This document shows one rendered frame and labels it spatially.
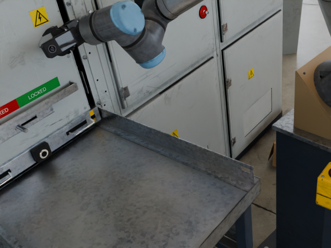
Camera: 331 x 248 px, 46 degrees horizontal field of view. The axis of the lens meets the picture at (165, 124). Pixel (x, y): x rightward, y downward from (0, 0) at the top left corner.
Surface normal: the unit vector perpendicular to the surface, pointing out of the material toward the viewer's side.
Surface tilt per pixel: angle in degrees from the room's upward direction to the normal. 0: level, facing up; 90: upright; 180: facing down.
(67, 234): 0
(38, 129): 90
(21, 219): 0
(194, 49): 90
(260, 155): 0
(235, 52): 90
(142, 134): 90
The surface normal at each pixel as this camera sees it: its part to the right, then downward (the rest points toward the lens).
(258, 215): -0.16, -0.82
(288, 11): -0.10, 0.62
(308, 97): -0.72, 0.47
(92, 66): 0.74, 0.27
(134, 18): 0.76, -0.13
